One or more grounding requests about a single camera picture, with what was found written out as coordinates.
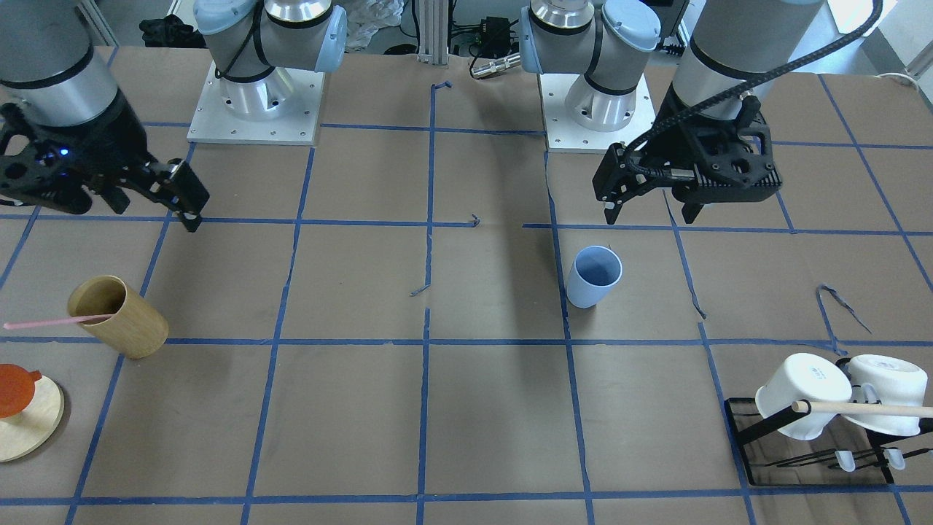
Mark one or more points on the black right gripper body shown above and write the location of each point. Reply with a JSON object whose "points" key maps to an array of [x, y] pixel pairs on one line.
{"points": [[111, 143]]}

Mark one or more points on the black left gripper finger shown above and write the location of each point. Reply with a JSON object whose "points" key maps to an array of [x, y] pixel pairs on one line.
{"points": [[691, 211], [614, 183]]}

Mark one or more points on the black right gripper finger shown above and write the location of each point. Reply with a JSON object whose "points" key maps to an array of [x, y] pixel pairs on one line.
{"points": [[113, 196], [175, 185]]}

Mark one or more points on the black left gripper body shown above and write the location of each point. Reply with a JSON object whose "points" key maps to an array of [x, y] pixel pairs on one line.
{"points": [[672, 137]]}

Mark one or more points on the light blue plastic cup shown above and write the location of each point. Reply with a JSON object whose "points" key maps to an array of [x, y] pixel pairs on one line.
{"points": [[595, 271]]}

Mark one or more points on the pink chopstick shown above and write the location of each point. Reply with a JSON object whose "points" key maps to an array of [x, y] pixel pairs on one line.
{"points": [[14, 326]]}

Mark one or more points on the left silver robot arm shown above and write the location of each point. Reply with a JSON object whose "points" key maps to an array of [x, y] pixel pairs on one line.
{"points": [[732, 44]]}

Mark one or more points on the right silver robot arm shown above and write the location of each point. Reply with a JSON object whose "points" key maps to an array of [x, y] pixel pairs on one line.
{"points": [[50, 65]]}

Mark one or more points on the bamboo wooden cup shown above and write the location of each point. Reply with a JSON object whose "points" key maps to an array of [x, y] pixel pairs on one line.
{"points": [[133, 327]]}

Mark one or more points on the orange cup on stand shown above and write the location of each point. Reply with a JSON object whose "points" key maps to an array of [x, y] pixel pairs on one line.
{"points": [[18, 387]]}

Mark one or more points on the white mug near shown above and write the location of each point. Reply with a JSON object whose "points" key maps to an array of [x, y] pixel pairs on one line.
{"points": [[803, 376]]}

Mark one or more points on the white mug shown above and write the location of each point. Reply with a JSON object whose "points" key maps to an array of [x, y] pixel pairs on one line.
{"points": [[803, 376], [895, 382]]}

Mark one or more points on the wooden dowel rod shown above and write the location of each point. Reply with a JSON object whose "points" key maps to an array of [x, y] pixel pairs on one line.
{"points": [[813, 407]]}

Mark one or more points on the wooden mug tree stand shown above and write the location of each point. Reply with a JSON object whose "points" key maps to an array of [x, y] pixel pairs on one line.
{"points": [[25, 432]]}

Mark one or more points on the white mug far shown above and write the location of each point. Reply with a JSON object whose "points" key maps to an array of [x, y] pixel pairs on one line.
{"points": [[895, 382]]}

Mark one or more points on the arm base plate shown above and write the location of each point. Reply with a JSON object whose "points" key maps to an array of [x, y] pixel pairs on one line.
{"points": [[282, 109], [579, 119]]}

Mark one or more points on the aluminium frame post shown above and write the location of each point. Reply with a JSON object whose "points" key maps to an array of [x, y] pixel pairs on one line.
{"points": [[433, 24]]}

